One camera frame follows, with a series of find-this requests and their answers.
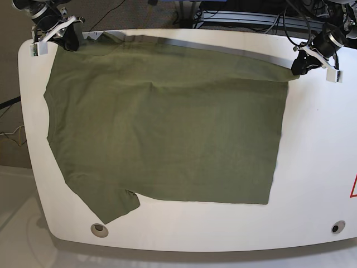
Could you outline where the table cable grommet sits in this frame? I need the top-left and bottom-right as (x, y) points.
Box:
(90, 223), (109, 238)
(331, 221), (346, 234)

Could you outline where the olive green T-shirt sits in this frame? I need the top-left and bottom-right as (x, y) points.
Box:
(44, 33), (295, 223)

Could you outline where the right table cable grommet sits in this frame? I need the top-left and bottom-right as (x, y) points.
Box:
(331, 221), (346, 234)

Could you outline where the left table cable grommet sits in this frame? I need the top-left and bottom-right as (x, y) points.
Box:
(90, 223), (109, 238)

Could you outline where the grey aluminium frame rail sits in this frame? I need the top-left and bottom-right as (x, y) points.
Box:
(199, 11), (307, 30)

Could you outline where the yellow floor cable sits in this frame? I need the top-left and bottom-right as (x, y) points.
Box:
(0, 126), (26, 147)

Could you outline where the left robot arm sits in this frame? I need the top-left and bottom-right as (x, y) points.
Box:
(286, 1), (356, 82)

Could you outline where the red triangle warning sticker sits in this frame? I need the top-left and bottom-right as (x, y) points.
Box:
(350, 176), (357, 198)

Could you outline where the black bar under table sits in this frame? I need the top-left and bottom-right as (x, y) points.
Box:
(0, 95), (21, 110)

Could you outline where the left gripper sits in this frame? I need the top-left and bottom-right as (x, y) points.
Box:
(291, 30), (348, 75)

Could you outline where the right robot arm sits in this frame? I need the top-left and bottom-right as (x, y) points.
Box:
(12, 1), (85, 56)

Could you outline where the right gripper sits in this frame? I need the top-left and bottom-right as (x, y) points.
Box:
(30, 8), (84, 52)

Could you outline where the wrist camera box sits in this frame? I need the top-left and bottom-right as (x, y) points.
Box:
(30, 42), (48, 57)
(326, 69), (343, 83)

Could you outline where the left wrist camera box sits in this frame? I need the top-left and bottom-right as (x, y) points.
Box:
(326, 69), (343, 83)

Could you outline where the white floor cable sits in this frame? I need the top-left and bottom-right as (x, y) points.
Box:
(0, 125), (23, 138)

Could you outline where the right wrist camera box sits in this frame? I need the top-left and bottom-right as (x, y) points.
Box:
(30, 42), (48, 57)

